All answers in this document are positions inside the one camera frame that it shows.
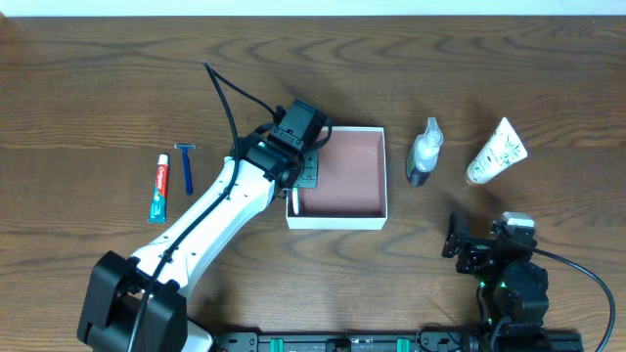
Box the white Pantene tube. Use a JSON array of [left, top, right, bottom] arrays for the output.
[[466, 117, 528, 185]]

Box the green toothbrush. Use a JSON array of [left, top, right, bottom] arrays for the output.
[[291, 188, 299, 216]]

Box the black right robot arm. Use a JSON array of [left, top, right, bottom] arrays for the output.
[[442, 211, 553, 352]]

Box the white box with red interior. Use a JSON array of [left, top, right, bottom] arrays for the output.
[[286, 126, 388, 231]]

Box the clear foam pump soap bottle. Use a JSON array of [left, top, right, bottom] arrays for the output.
[[406, 117, 444, 187]]

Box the Colgate toothpaste tube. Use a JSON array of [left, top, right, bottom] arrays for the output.
[[148, 154, 169, 223]]

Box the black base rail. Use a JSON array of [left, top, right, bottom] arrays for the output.
[[211, 330, 584, 352]]

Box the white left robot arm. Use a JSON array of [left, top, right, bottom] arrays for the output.
[[76, 100, 334, 351]]

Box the blue disposable razor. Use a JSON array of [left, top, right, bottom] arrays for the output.
[[174, 143, 197, 196]]

